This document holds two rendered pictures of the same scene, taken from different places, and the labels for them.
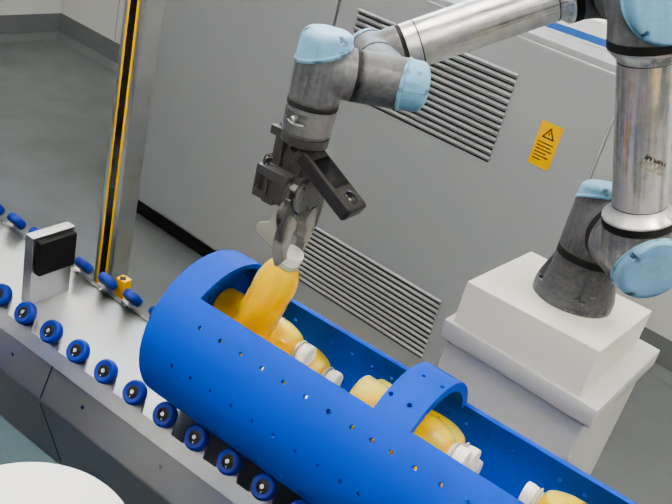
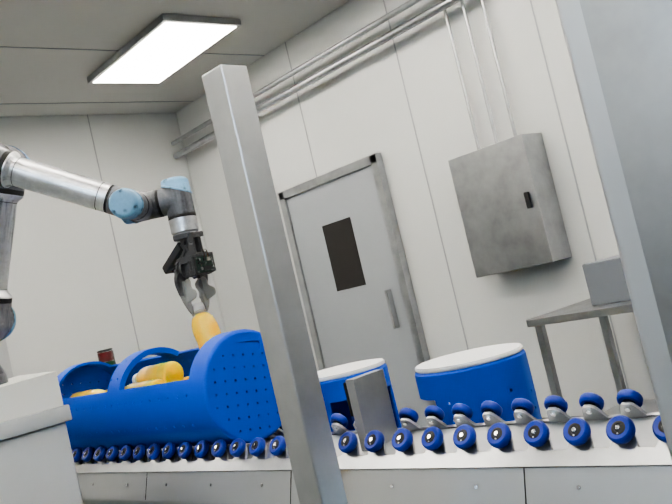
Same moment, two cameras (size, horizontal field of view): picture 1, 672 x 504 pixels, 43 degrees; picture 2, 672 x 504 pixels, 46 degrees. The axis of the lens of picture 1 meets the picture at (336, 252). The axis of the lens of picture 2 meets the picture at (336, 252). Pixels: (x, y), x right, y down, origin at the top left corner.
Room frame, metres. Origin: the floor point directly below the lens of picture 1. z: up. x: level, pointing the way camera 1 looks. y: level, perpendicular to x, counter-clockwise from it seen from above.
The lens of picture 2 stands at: (3.13, 1.02, 1.27)
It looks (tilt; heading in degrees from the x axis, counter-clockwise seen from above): 3 degrees up; 196
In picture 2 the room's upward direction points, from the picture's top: 13 degrees counter-clockwise
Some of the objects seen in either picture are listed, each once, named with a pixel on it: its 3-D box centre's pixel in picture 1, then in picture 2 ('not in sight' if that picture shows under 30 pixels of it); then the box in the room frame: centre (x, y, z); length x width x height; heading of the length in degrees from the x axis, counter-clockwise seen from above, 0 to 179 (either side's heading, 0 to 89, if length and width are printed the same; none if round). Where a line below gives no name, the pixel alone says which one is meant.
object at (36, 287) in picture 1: (50, 265); (369, 409); (1.44, 0.55, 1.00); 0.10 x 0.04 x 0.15; 152
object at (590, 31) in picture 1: (581, 25); not in sight; (2.84, -0.57, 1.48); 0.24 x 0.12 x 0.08; 65
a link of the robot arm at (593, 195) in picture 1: (605, 219); not in sight; (1.44, -0.45, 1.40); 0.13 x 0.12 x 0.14; 14
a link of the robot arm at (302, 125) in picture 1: (307, 120); (185, 226); (1.18, 0.09, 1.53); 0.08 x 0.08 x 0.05
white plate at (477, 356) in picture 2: not in sight; (468, 357); (1.09, 0.73, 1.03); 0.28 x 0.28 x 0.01
